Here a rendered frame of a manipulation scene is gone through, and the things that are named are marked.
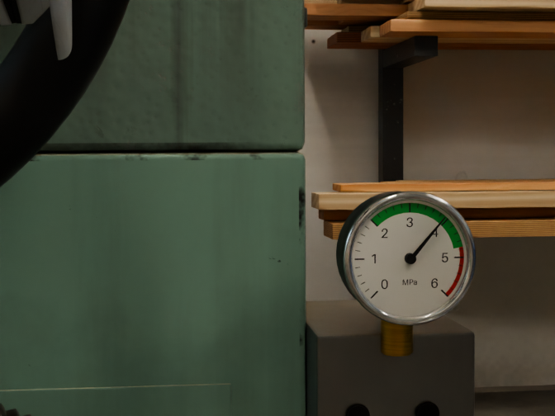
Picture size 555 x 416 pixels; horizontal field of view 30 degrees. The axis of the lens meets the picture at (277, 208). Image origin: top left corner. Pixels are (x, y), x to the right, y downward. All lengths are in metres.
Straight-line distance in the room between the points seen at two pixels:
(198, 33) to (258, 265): 0.12
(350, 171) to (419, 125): 0.24
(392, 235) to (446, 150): 2.59
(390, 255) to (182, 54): 0.15
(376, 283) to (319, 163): 2.51
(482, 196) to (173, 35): 2.10
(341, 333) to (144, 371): 0.10
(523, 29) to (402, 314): 2.17
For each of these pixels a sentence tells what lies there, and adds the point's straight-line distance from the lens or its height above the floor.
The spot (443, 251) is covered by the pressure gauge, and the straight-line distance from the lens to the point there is 0.49.
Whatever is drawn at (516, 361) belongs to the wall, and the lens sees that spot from 3.20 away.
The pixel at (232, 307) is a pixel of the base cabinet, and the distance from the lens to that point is 0.54.
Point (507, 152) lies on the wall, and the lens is 3.13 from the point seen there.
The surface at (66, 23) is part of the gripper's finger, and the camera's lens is 0.24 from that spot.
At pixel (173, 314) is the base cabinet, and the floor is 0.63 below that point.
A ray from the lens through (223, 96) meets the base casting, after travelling 0.53.
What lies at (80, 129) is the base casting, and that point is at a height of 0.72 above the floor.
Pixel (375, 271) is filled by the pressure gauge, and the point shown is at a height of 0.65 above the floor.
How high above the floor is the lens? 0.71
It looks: 3 degrees down
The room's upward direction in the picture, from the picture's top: straight up
